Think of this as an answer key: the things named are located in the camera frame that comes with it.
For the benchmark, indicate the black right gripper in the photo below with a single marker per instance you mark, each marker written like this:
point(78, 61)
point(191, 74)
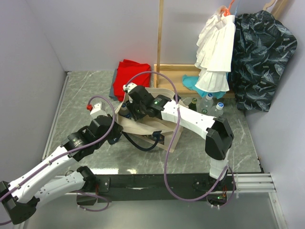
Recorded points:
point(136, 117)

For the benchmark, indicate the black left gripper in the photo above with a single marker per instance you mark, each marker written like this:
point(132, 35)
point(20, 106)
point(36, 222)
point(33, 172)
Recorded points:
point(116, 130)

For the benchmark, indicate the beige canvas tote bag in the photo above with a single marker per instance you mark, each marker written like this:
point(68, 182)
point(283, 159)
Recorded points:
point(145, 127)

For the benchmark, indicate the dark green Perrier bottle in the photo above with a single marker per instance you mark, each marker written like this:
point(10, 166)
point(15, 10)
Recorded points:
point(193, 104)

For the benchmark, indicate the clear Pocari Sweat bottle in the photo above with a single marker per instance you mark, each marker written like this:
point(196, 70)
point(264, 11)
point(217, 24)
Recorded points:
point(206, 102)

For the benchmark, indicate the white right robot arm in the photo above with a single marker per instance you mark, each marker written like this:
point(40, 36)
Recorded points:
point(216, 131)

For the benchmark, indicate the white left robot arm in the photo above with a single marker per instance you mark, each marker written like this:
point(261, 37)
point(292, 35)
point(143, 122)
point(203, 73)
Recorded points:
point(23, 196)

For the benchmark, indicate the blue label Pocari bottle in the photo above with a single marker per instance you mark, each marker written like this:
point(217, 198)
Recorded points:
point(124, 111)

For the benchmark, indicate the red folded cloth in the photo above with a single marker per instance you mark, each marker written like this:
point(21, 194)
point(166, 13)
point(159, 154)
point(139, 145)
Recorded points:
point(126, 70)

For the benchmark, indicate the wooden clothes rack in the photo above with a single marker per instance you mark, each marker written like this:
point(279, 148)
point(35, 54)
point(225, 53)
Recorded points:
point(176, 71)

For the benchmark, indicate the teal cloth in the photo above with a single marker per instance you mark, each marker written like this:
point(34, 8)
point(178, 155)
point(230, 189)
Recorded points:
point(190, 82)

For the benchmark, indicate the white hanging shirt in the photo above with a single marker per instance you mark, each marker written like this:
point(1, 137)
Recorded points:
point(214, 54)

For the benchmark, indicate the orange clothes hanger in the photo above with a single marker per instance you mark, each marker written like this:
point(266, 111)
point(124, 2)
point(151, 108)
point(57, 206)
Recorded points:
point(226, 10)

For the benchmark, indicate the dark leaf print shirt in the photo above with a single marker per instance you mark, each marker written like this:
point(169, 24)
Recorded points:
point(263, 47)

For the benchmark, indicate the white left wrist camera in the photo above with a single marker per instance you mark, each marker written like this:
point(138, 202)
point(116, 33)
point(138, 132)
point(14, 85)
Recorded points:
point(96, 110)

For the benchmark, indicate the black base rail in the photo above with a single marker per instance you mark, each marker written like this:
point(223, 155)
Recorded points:
point(149, 186)

